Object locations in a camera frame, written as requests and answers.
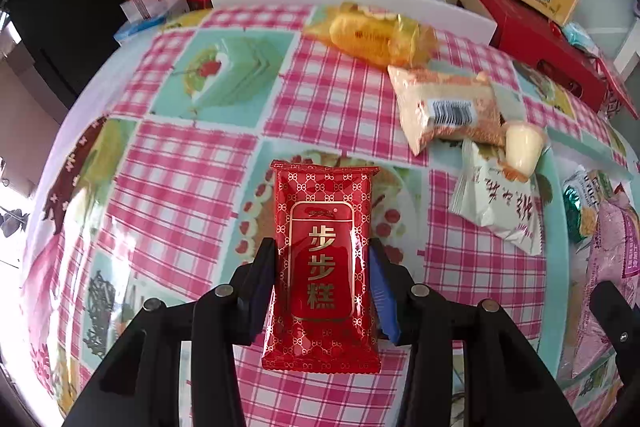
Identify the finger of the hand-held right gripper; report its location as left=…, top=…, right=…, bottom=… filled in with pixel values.
left=589, top=281, right=640, bottom=390

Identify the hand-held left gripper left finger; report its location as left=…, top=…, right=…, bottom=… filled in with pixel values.
left=62, top=237, right=278, bottom=427

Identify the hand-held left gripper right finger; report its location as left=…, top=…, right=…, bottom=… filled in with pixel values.
left=369, top=237, right=581, bottom=427

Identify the red patterned snack packet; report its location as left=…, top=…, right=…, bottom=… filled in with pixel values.
left=261, top=159, right=383, bottom=373

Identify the purple snack packet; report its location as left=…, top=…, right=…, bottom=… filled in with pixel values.
left=570, top=199, right=640, bottom=378

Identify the small green white packet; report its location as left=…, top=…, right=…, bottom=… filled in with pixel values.
left=562, top=169, right=618, bottom=244

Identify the pink plaid printed tablecloth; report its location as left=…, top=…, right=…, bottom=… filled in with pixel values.
left=15, top=4, right=640, bottom=427

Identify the white green snack packet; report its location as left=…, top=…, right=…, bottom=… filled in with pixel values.
left=447, top=138, right=546, bottom=258

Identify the cream jelly cup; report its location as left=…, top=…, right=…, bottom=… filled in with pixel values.
left=505, top=120, right=547, bottom=175

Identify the beige barcode snack packet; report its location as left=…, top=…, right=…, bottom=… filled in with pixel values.
left=387, top=64, right=508, bottom=158

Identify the yellow bread packet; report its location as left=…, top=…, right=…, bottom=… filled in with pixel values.
left=302, top=2, right=436, bottom=70

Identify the blue tissue box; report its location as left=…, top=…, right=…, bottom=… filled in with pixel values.
left=114, top=14, right=168, bottom=46

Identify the light blue pouch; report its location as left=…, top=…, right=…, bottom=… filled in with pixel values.
left=562, top=22, right=601, bottom=55

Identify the red gift box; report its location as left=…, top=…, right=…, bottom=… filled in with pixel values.
left=462, top=0, right=608, bottom=112

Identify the black cabinet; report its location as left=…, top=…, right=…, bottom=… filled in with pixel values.
left=0, top=0, right=131, bottom=108

